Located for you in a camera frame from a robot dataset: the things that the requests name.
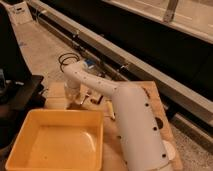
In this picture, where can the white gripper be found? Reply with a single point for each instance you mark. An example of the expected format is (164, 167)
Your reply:
(72, 90)

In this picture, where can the metal frame rail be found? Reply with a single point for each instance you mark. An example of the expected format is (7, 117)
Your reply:
(200, 106)

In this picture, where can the yellow corn cob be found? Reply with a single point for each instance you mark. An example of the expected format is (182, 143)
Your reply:
(111, 110)

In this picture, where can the white floor box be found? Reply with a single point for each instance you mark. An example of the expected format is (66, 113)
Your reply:
(19, 13)

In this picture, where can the blue power box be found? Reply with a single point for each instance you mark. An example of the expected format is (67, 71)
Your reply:
(92, 68)

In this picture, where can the dark brown wooden block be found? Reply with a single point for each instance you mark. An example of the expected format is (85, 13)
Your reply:
(97, 100)

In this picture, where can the dark metal cup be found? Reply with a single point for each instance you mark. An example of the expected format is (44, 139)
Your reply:
(159, 122)

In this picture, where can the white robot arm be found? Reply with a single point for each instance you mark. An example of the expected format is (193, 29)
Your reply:
(142, 145)

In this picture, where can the black side table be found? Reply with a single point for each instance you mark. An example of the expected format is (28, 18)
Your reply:
(21, 99)

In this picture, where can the yellow plastic bin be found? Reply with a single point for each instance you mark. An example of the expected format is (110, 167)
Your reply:
(58, 140)

